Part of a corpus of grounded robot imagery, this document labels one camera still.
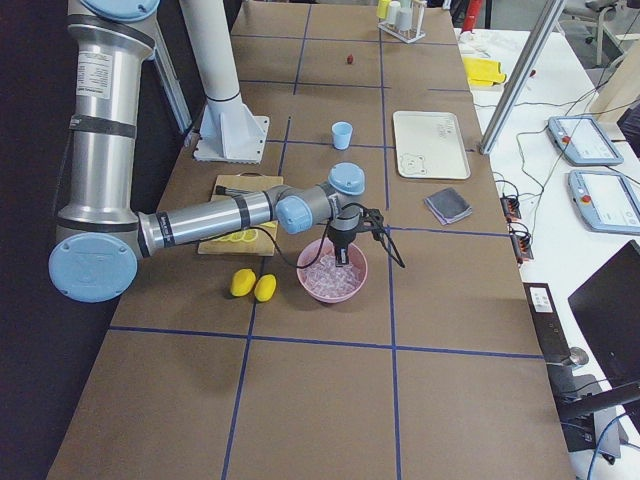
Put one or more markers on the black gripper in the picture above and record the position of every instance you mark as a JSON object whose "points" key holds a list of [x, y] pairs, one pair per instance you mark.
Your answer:
{"points": [[343, 236]]}

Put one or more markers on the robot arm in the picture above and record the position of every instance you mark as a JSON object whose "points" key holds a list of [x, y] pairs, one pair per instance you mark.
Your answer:
{"points": [[112, 218]]}

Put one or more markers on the pink bowl of ice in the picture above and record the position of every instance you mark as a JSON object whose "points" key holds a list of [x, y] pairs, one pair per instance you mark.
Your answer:
{"points": [[323, 279]]}

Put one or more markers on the light blue cup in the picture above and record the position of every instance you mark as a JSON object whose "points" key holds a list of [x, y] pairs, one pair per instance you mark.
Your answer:
{"points": [[341, 134]]}

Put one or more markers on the yellow upturned cup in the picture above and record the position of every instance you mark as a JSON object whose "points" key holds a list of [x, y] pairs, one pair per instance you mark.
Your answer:
{"points": [[382, 9]]}

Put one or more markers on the wooden cutting board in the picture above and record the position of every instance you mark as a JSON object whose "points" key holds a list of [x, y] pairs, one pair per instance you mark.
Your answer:
{"points": [[263, 246]]}

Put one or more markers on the yellow lemon near bowl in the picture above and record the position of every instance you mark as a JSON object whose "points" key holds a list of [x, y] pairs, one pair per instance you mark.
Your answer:
{"points": [[265, 288]]}

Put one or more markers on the yellow lemon near edge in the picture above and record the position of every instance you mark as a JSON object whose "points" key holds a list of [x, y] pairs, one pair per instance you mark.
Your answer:
{"points": [[242, 282]]}

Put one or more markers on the grey folded cloth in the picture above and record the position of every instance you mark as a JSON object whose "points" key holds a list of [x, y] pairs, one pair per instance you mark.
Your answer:
{"points": [[448, 206]]}

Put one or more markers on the steel rod black tip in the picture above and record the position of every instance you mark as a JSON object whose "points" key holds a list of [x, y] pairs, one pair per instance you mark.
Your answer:
{"points": [[232, 190]]}

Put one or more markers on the cream bear tray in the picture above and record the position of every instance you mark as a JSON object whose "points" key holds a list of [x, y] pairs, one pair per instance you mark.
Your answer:
{"points": [[429, 145]]}

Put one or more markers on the black power box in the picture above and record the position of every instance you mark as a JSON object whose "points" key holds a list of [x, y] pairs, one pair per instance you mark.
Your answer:
{"points": [[548, 328]]}

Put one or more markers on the yellow cloth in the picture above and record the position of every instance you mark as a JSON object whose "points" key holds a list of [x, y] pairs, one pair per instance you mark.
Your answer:
{"points": [[483, 72]]}

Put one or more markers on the far teach pendant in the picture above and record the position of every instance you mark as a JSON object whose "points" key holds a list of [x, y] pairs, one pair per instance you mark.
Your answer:
{"points": [[582, 141]]}

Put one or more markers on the teach pendant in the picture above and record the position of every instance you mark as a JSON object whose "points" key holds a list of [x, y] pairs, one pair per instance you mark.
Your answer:
{"points": [[582, 141], [605, 201]]}

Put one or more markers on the near teach pendant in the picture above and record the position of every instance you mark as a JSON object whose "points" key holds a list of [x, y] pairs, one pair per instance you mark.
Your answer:
{"points": [[605, 201]]}

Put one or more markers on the black monitor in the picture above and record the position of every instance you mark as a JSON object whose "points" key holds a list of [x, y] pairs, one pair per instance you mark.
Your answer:
{"points": [[606, 309]]}

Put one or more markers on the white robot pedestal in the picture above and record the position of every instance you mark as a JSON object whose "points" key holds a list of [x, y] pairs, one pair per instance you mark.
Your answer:
{"points": [[229, 132]]}

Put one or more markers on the white wire cup rack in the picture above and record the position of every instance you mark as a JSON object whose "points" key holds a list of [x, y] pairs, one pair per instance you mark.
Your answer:
{"points": [[416, 32]]}

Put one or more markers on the aluminium frame post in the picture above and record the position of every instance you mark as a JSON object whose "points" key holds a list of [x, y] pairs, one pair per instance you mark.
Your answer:
{"points": [[526, 61]]}

